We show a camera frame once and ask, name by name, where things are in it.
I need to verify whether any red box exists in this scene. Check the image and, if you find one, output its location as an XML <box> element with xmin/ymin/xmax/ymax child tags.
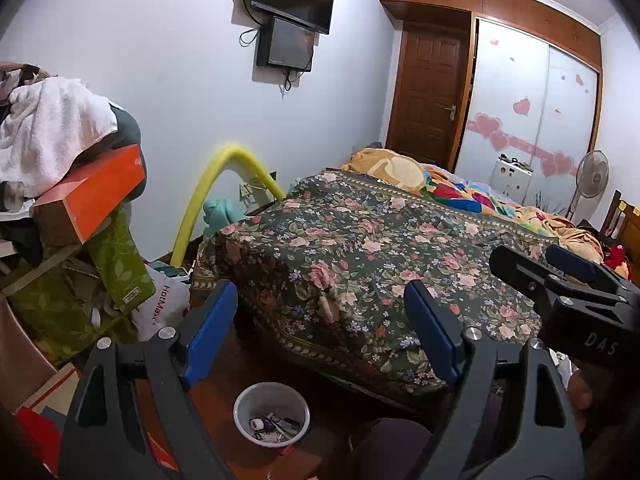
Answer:
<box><xmin>15</xmin><ymin>405</ymin><xmax>63</xmax><ymax>476</ymax></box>

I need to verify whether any yellow foam tube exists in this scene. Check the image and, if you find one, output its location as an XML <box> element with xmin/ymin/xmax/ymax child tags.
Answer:
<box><xmin>170</xmin><ymin>145</ymin><xmax>287</xmax><ymax>267</ymax></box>

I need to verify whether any orange cartoon blanket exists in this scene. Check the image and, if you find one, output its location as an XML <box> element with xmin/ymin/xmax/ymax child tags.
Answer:
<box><xmin>342</xmin><ymin>147</ymin><xmax>606</xmax><ymax>266</ymax></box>

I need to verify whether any white sliding wardrobe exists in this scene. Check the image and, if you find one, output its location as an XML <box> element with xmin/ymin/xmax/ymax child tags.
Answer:
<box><xmin>455</xmin><ymin>15</ymin><xmax>601</xmax><ymax>211</ymax></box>

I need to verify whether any small white cabinet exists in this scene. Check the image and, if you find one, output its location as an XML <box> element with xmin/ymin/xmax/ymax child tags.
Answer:
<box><xmin>489</xmin><ymin>154</ymin><xmax>533</xmax><ymax>206</ymax></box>

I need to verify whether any white towel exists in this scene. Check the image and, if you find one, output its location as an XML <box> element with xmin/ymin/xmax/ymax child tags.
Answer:
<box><xmin>0</xmin><ymin>77</ymin><xmax>123</xmax><ymax>198</ymax></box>

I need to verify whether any white plastic bag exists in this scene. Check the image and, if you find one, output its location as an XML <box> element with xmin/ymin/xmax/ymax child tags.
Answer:
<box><xmin>131</xmin><ymin>265</ymin><xmax>193</xmax><ymax>343</ymax></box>

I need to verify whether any green leaf-print box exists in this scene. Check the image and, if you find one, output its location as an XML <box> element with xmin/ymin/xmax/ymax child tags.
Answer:
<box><xmin>10</xmin><ymin>205</ymin><xmax>157</xmax><ymax>361</ymax></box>

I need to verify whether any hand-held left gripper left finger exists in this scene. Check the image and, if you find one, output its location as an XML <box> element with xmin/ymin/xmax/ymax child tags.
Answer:
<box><xmin>59</xmin><ymin>280</ymin><xmax>239</xmax><ymax>480</ymax></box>

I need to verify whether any person's right hand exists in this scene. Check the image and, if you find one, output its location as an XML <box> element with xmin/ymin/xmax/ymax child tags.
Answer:
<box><xmin>566</xmin><ymin>366</ymin><xmax>601</xmax><ymax>431</ymax></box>

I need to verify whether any wooden headboard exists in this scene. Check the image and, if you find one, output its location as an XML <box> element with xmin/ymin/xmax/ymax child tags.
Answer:
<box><xmin>602</xmin><ymin>190</ymin><xmax>640</xmax><ymax>281</ymax></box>

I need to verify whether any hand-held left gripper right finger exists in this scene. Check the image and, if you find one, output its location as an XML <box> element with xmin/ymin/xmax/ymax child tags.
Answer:
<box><xmin>403</xmin><ymin>280</ymin><xmax>587</xmax><ymax>480</ymax></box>

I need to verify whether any small black wall monitor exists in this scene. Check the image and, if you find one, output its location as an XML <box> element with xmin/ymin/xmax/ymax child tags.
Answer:
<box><xmin>256</xmin><ymin>16</ymin><xmax>316</xmax><ymax>73</ymax></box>

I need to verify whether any dark green cushion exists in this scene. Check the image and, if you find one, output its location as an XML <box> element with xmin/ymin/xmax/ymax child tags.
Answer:
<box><xmin>75</xmin><ymin>105</ymin><xmax>146</xmax><ymax>166</ymax></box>

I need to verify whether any floral blanket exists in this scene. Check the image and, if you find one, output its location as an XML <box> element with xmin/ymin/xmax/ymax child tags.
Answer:
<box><xmin>192</xmin><ymin>170</ymin><xmax>566</xmax><ymax>396</ymax></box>

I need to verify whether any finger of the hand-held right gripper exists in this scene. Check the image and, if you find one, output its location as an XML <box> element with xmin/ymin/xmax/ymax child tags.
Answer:
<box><xmin>545</xmin><ymin>244</ymin><xmax>640</xmax><ymax>306</ymax></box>
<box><xmin>489</xmin><ymin>245</ymin><xmax>576</xmax><ymax>311</ymax></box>

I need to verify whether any brown wooden door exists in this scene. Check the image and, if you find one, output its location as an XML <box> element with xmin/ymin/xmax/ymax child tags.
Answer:
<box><xmin>385</xmin><ymin>20</ymin><xmax>473</xmax><ymax>171</ymax></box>

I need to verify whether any standing fan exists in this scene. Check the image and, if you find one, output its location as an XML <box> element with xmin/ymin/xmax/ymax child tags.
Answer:
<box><xmin>565</xmin><ymin>150</ymin><xmax>611</xmax><ymax>223</ymax></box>

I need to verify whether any cardboard box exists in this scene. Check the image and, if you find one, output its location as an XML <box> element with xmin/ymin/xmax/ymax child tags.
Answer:
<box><xmin>0</xmin><ymin>292</ymin><xmax>81</xmax><ymax>413</ymax></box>

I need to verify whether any orange box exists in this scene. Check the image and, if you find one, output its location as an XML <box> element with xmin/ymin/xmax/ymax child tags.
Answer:
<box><xmin>32</xmin><ymin>144</ymin><xmax>147</xmax><ymax>247</ymax></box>

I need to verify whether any white trash bin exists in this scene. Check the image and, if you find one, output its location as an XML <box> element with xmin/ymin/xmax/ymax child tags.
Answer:
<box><xmin>233</xmin><ymin>382</ymin><xmax>311</xmax><ymax>448</ymax></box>

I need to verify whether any brown patterned cloth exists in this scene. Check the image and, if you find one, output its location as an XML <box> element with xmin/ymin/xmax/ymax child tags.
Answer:
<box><xmin>0</xmin><ymin>62</ymin><xmax>57</xmax><ymax>107</ymax></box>

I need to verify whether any red plush toy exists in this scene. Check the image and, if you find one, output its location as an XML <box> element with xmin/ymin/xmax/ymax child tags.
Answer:
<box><xmin>602</xmin><ymin>244</ymin><xmax>632</xmax><ymax>273</ymax></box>

